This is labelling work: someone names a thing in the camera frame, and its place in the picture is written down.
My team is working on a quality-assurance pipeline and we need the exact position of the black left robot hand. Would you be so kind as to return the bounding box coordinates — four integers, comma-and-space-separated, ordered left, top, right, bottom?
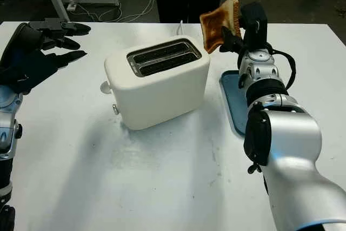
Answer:
0, 18, 91, 70

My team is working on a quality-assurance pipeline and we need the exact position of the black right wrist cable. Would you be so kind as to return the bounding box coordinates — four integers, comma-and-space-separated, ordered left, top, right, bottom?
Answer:
266, 43, 297, 91

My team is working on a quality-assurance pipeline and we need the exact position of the white floor cable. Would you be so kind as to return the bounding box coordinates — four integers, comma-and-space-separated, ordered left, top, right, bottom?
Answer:
94, 0, 236, 22

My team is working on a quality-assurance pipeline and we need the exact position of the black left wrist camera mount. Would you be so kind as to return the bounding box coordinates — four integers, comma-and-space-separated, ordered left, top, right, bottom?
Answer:
0, 52, 69, 95

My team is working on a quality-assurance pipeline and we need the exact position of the blue rectangular tray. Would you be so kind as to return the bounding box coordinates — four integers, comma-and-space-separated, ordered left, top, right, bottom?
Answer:
218, 70, 251, 137

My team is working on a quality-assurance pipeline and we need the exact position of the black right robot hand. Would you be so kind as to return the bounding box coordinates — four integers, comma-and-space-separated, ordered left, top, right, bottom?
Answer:
218, 1, 269, 53

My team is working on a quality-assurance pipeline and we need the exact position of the browned toast slice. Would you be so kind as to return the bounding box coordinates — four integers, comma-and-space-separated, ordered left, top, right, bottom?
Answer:
199, 0, 241, 54

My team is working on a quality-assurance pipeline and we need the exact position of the cream white toaster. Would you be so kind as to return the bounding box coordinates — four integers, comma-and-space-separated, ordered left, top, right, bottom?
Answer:
98, 36, 211, 131

